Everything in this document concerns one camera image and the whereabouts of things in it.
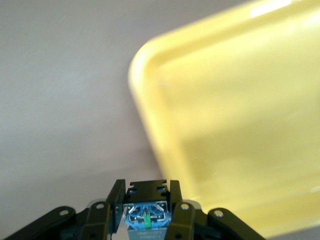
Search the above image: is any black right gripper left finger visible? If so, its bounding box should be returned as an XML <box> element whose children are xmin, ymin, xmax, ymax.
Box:
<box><xmin>4</xmin><ymin>178</ymin><xmax>126</xmax><ymax>240</ymax></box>

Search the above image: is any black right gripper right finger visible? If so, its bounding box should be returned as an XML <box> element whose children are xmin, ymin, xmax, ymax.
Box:
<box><xmin>165</xmin><ymin>178</ymin><xmax>266</xmax><ymax>240</ymax></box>

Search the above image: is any blue black switch block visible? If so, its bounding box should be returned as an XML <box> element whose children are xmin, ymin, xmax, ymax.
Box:
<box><xmin>122</xmin><ymin>178</ymin><xmax>171</xmax><ymax>240</ymax></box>

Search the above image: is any yellow plastic tray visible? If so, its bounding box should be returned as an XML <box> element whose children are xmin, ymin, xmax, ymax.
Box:
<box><xmin>127</xmin><ymin>0</ymin><xmax>320</xmax><ymax>238</ymax></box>

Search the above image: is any brown table cover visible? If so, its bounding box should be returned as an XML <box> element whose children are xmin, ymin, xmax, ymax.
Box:
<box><xmin>0</xmin><ymin>0</ymin><xmax>292</xmax><ymax>240</ymax></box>

